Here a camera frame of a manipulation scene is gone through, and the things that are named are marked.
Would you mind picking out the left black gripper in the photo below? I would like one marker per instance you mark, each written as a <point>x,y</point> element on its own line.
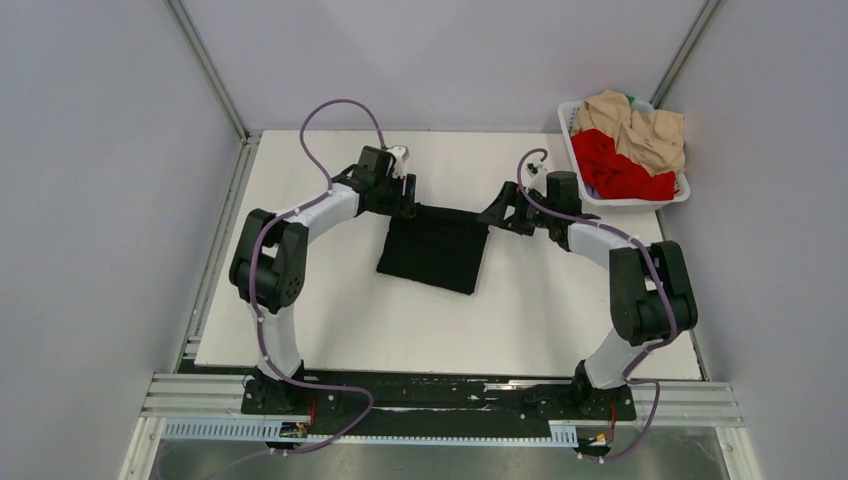
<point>403,206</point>

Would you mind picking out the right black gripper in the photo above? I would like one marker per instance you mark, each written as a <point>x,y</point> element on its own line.
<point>510,195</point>

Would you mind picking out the black t shirt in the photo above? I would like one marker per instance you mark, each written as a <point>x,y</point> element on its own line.
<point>439,247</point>

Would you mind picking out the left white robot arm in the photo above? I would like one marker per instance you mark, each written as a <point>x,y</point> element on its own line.
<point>268,268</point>

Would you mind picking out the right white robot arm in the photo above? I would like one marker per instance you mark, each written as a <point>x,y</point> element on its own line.
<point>651,297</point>

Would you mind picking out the red t shirt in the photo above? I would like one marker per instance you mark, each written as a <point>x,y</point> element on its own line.
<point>614,176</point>

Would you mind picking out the white laundry basket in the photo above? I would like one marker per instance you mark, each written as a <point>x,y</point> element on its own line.
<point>567,112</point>

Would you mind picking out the beige t shirt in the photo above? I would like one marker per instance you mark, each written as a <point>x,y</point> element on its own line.
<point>653,140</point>

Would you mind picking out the green garment in basket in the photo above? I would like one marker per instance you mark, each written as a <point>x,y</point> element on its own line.
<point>639,105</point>

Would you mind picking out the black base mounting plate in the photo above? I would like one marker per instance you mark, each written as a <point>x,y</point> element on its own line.
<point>442,403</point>

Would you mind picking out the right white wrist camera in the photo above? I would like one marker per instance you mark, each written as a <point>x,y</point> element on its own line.
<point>535,176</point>

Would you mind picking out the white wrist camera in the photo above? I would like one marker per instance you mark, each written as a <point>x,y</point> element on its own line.
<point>400,155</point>
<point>535,176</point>

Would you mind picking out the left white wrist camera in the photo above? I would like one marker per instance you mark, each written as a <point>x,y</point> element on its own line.
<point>400,155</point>

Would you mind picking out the left aluminium corner post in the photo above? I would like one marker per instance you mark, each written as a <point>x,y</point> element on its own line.
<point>200,53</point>

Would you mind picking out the aluminium corner post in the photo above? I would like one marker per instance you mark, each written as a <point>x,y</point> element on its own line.
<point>691,40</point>
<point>200,53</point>

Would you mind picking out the white slotted cable duct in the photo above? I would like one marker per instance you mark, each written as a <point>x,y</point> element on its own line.
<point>292,432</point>

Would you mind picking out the right aluminium corner post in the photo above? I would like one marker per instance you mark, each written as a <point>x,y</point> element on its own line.
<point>691,40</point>

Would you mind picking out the aluminium front frame rail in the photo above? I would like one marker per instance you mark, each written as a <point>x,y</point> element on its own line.
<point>682,403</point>

